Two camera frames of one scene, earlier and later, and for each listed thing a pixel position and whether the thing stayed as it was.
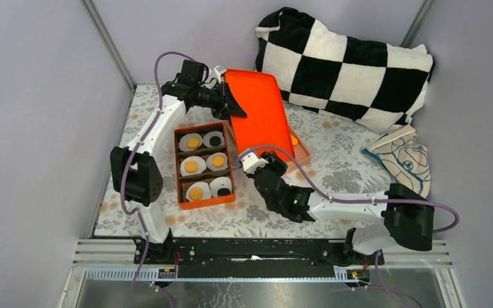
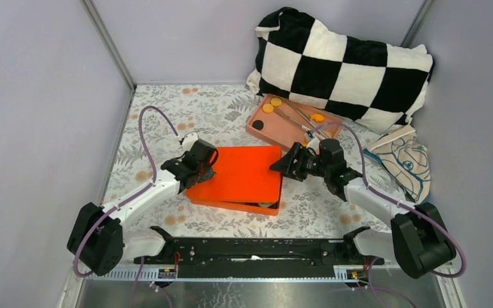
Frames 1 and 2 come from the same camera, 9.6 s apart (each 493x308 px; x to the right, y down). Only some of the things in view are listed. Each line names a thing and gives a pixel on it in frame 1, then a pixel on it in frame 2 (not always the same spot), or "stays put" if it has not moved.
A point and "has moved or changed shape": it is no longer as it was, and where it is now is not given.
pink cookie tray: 300,152 has moved or changed shape
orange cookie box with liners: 205,173 → 252,208
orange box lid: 266,124 → 243,174
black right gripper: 274,163 → 286,164
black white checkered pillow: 380,85 stays put
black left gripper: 226,106 → 209,174
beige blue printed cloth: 406,160 stays put
